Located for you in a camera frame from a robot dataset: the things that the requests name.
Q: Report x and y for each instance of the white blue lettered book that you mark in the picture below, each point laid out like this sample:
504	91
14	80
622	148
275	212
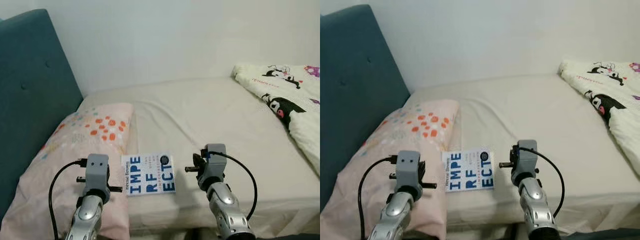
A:
150	174
467	170

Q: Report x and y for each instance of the pink patterned pillow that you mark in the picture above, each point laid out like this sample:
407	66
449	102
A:
390	145
65	145

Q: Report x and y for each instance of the cream cartoon print quilt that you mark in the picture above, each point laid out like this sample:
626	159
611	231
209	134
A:
290	95
615	95

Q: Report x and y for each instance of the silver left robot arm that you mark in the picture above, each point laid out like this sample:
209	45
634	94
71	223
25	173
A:
397	212
90	215

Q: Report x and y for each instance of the beige sheeted mattress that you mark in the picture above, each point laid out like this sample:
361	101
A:
225	125
545	120

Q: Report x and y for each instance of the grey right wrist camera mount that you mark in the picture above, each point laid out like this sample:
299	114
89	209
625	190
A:
215	162
526	157

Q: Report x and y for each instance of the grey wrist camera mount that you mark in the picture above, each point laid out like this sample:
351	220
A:
526	157
215	162
408	169
97	172

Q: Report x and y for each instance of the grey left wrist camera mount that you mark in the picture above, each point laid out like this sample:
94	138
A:
408	169
97	172

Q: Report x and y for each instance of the teal upholstered bed frame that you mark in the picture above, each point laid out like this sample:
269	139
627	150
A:
360	85
35	90

